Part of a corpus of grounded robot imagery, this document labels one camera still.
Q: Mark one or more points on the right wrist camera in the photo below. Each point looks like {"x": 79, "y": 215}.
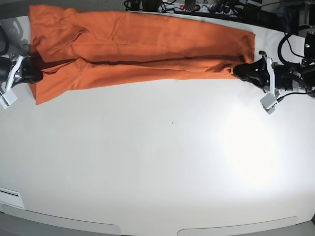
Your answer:
{"x": 7, "y": 99}

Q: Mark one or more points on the white power strip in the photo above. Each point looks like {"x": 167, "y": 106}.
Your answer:
{"x": 222, "y": 7}

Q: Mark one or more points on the white label on table edge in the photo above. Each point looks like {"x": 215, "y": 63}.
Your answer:
{"x": 11, "y": 198}

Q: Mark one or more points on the orange T-shirt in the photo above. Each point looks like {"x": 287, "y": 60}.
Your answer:
{"x": 89, "y": 49}

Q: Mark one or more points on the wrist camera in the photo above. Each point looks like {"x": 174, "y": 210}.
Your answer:
{"x": 268, "y": 103}
{"x": 7, "y": 99}

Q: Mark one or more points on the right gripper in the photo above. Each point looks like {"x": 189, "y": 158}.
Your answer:
{"x": 30, "y": 73}

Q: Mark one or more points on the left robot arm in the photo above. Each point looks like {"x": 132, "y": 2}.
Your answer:
{"x": 291, "y": 76}

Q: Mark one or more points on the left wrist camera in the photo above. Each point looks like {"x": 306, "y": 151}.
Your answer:
{"x": 268, "y": 103}

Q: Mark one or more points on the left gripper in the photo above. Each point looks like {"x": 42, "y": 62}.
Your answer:
{"x": 256, "y": 73}

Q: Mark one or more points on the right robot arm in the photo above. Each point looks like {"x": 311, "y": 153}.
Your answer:
{"x": 3, "y": 52}

